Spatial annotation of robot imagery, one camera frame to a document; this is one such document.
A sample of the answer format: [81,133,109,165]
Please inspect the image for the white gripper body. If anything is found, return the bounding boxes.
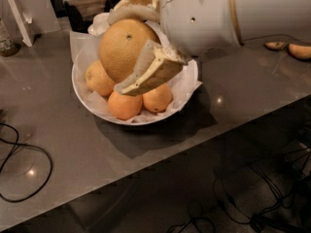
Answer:
[159,0,242,61]

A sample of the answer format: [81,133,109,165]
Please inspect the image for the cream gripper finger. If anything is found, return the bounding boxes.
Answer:
[115,40,190,96]
[107,0,160,25]

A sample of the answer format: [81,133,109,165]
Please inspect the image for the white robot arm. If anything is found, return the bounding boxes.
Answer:
[108,0,311,95]

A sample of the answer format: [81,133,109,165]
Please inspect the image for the white bowl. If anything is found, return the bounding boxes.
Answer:
[72,61,201,126]

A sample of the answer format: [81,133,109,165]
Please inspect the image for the white paper liner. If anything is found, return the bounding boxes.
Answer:
[69,19,203,124]

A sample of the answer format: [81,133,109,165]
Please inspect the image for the white sign stand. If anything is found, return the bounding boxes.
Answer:
[7,0,34,47]

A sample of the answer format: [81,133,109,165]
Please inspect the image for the glass bottle with label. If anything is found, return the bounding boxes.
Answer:
[0,18,18,56]

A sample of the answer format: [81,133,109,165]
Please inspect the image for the black cable on table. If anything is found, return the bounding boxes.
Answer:
[0,122,53,204]

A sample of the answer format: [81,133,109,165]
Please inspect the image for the floor cables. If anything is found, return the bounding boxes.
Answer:
[166,139,311,233]

